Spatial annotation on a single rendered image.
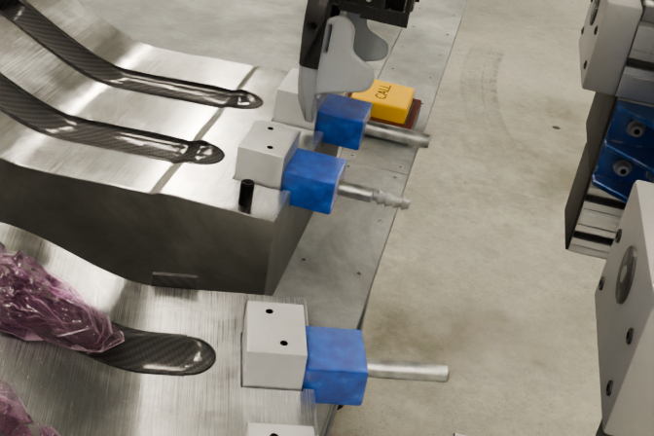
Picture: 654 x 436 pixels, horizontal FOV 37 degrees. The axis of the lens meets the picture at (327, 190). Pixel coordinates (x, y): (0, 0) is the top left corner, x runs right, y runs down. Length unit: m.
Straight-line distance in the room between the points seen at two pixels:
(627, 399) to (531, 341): 1.64
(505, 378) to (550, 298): 0.34
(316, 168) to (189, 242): 0.11
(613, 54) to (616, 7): 0.05
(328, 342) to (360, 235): 0.25
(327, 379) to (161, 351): 0.11
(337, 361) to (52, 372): 0.17
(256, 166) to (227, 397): 0.20
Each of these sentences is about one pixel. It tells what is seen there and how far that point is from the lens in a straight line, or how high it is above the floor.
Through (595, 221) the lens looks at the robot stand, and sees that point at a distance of 1.06.
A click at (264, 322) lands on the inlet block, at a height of 0.88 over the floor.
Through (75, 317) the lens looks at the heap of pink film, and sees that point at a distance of 0.60.
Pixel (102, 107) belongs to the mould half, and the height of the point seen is 0.88.
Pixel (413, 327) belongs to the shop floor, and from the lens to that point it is 2.12.
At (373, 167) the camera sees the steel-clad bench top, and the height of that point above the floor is 0.80.
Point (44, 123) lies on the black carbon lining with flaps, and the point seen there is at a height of 0.88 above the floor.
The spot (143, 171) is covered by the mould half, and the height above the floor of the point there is 0.89.
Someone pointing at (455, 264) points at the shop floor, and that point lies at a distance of 2.36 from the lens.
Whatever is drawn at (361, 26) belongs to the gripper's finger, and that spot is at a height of 0.97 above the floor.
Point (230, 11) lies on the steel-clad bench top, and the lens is 1.32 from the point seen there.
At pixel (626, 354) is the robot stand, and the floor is 0.95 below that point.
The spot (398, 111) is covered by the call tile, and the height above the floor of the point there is 0.83.
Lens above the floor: 1.26
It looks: 30 degrees down
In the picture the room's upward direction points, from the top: 10 degrees clockwise
